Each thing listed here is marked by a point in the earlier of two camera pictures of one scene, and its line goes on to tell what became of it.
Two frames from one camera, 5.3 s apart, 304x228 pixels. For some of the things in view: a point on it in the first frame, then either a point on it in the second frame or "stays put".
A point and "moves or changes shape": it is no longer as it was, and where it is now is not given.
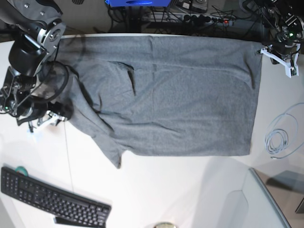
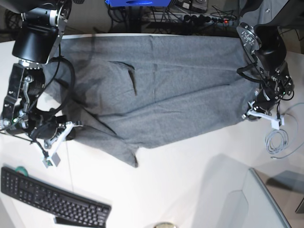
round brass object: x=165 y=224 stays put
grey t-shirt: x=164 y=95 moves or changes shape
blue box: x=138 y=3 stays put
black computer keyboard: x=64 y=207 stays put
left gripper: x=38 y=118 -> x=46 y=128
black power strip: x=205 y=18 stays put
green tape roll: x=22 y=169 stays put
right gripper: x=287 y=55 -> x=265 y=108
